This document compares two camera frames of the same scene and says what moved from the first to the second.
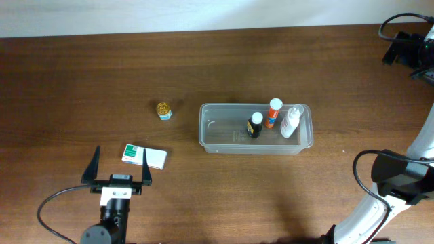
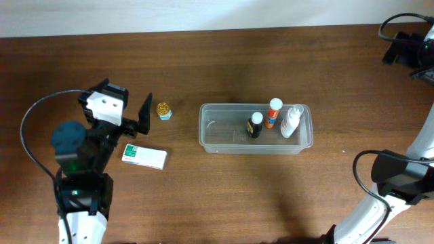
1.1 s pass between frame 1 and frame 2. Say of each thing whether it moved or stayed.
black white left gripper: moved
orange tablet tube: stayed
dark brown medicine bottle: stayed
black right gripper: stayed
